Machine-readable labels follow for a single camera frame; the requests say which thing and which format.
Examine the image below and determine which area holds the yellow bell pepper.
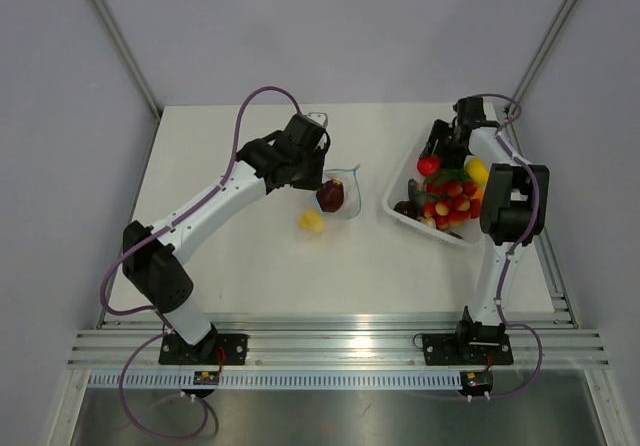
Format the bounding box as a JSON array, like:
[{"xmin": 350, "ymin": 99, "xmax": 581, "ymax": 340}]
[{"xmin": 298, "ymin": 209, "xmax": 325, "ymax": 235}]

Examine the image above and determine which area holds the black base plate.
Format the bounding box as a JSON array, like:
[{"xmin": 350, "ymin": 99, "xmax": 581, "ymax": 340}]
[
  {"xmin": 158, "ymin": 333, "xmax": 249, "ymax": 366},
  {"xmin": 413, "ymin": 333, "xmax": 514, "ymax": 366}
]

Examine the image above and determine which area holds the white garlic bulb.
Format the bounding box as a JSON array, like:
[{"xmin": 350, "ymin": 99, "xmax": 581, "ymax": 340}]
[{"xmin": 420, "ymin": 217, "xmax": 437, "ymax": 229}]

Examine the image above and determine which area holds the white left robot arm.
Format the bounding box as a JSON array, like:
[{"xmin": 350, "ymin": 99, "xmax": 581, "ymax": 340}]
[{"xmin": 122, "ymin": 112, "xmax": 331, "ymax": 365}]

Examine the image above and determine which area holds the controller board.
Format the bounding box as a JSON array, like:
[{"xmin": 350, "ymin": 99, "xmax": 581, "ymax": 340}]
[
  {"xmin": 460, "ymin": 370, "xmax": 494, "ymax": 395},
  {"xmin": 193, "ymin": 370, "xmax": 220, "ymax": 387}
]

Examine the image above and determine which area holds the dark red apple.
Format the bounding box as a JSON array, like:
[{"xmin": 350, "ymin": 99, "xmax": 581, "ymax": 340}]
[{"xmin": 315, "ymin": 179, "xmax": 345, "ymax": 213}]

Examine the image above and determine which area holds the left controller board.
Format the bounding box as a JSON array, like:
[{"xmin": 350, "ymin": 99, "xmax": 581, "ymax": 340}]
[{"xmin": 193, "ymin": 370, "xmax": 220, "ymax": 387}]

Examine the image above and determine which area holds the white slotted cable duct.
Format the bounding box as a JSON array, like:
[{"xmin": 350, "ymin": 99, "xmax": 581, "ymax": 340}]
[{"xmin": 88, "ymin": 370, "xmax": 462, "ymax": 391}]

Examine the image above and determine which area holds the orange-yellow mango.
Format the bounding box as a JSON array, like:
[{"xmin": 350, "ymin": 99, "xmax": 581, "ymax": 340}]
[{"xmin": 471, "ymin": 189, "xmax": 484, "ymax": 206}]

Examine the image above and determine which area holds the yellow lemon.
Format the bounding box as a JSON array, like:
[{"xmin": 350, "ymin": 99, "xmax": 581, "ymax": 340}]
[{"xmin": 464, "ymin": 157, "xmax": 489, "ymax": 187}]

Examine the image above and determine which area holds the clear zip bag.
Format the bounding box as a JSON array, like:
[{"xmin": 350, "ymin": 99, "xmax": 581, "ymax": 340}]
[{"xmin": 293, "ymin": 164, "xmax": 362, "ymax": 242}]

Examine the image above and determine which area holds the grey toy fish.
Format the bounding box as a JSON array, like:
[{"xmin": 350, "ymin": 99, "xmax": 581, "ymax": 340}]
[{"xmin": 407, "ymin": 179, "xmax": 464, "ymax": 244}]

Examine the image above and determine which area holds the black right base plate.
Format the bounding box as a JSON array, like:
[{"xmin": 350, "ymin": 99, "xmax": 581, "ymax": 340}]
[{"xmin": 413, "ymin": 333, "xmax": 514, "ymax": 366}]

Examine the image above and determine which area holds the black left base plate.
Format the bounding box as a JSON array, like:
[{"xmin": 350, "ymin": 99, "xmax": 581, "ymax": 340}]
[{"xmin": 158, "ymin": 333, "xmax": 249, "ymax": 366}]

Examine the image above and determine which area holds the dark purple mangosteen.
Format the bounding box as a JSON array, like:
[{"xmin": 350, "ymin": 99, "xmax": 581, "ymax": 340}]
[{"xmin": 393, "ymin": 200, "xmax": 420, "ymax": 220}]

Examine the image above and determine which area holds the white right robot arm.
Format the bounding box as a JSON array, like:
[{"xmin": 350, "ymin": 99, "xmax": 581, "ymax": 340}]
[{"xmin": 421, "ymin": 95, "xmax": 550, "ymax": 366}]

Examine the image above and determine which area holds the right controller board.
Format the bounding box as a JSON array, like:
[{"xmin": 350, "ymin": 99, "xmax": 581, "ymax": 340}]
[{"xmin": 460, "ymin": 370, "xmax": 494, "ymax": 395}]

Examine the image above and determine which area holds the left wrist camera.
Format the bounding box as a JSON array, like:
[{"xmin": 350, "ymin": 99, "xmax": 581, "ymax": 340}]
[{"xmin": 305, "ymin": 112, "xmax": 329, "ymax": 129}]

